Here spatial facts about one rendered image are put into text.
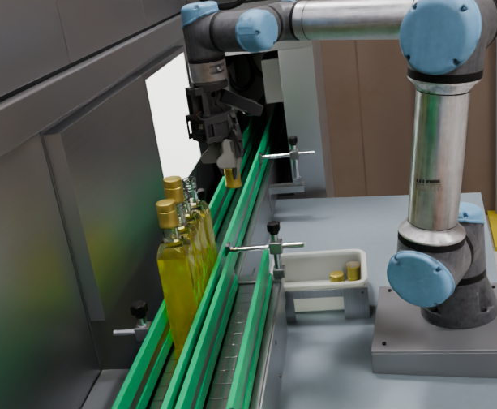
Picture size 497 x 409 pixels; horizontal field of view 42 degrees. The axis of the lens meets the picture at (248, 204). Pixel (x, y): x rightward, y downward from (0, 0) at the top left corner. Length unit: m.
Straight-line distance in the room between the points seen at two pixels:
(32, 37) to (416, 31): 0.59
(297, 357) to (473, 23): 0.75
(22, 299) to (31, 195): 0.16
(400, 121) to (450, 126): 2.62
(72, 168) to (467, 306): 0.78
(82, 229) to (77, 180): 0.08
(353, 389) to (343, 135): 2.58
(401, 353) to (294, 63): 1.12
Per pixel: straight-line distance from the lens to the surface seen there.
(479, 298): 1.37
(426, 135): 1.10
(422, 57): 1.05
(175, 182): 1.17
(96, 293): 1.17
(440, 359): 1.31
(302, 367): 1.37
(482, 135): 3.74
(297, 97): 2.15
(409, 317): 1.41
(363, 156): 3.78
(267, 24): 1.25
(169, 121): 1.67
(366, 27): 1.26
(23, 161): 1.02
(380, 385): 1.31
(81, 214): 1.11
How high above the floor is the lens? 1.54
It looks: 21 degrees down
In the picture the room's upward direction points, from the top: 8 degrees counter-clockwise
